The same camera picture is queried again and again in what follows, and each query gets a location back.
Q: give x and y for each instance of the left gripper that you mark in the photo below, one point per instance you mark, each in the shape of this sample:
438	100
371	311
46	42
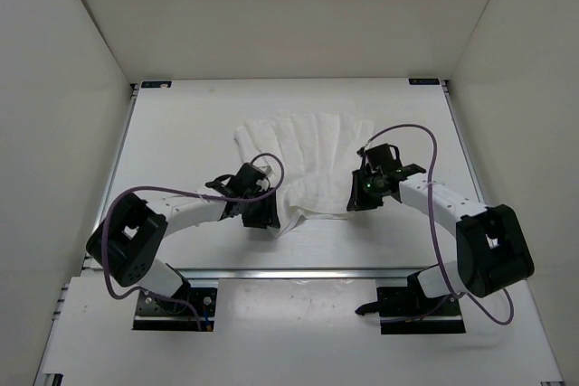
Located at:
268	215

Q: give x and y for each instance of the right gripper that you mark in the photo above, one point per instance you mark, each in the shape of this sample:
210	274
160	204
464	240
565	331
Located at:
357	202

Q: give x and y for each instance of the white pleated skirt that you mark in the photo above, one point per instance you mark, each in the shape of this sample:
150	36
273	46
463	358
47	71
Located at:
318	152

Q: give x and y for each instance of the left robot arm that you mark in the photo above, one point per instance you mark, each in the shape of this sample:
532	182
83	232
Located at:
127	241

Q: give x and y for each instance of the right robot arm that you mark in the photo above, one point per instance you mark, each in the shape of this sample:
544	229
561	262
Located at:
491	249

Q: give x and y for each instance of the right blue corner label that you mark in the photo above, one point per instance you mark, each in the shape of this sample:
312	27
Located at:
423	82

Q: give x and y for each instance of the blue corner label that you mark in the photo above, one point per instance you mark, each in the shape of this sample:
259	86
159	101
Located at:
423	82
156	84

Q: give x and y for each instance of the left blue corner label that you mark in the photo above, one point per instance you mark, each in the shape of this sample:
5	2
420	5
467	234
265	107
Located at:
156	84

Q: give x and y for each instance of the aluminium front table rail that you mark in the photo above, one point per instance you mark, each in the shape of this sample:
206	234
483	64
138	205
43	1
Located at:
295	273

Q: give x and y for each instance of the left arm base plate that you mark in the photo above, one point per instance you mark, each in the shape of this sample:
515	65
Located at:
152	314

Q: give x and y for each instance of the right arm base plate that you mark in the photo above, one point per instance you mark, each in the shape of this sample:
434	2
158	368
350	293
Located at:
401	312

